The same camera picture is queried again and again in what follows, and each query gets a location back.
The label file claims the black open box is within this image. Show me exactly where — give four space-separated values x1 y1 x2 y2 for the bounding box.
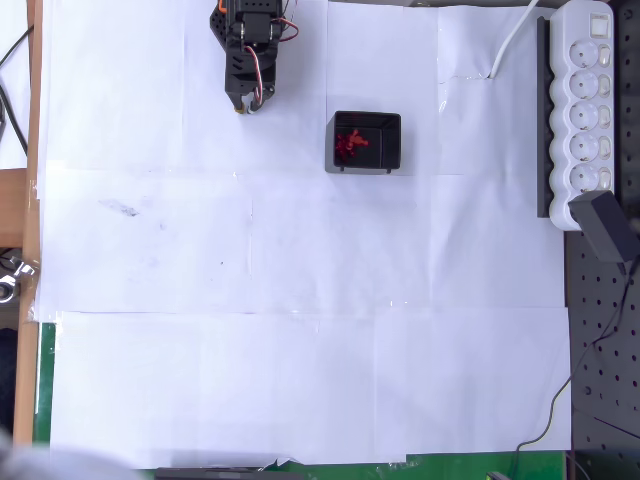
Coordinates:
324 110 403 175

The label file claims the wooden board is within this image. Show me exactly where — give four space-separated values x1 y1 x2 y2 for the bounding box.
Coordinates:
12 0 45 447

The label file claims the metal clamp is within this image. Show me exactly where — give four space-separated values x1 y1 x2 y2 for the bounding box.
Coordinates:
0 254 39 304

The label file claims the white paper table cover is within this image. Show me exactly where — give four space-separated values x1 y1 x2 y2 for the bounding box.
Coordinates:
33 0 574 470

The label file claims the white power strip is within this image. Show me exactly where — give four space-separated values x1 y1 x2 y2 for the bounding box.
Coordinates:
548 0 615 232

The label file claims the green cutting mat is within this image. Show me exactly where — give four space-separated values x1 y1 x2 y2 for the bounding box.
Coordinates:
33 322 571 480

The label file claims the black power adapter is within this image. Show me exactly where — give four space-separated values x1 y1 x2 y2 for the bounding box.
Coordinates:
568 189 634 264

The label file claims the flat black device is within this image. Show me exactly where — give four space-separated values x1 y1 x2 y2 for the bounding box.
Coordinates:
154 466 304 480

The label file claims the grey blurred object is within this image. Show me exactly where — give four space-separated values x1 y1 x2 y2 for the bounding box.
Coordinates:
0 427 141 480

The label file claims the black pegboard panel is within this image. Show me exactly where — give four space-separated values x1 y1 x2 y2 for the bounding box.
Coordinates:
563 0 640 454

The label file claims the red white servo wire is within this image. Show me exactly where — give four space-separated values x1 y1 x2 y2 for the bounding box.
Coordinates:
243 44 265 104

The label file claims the white power cable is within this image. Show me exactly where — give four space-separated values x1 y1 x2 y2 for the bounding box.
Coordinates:
487 0 541 80

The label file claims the thin black adapter cable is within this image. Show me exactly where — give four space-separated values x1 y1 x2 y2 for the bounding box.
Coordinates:
509 259 640 480

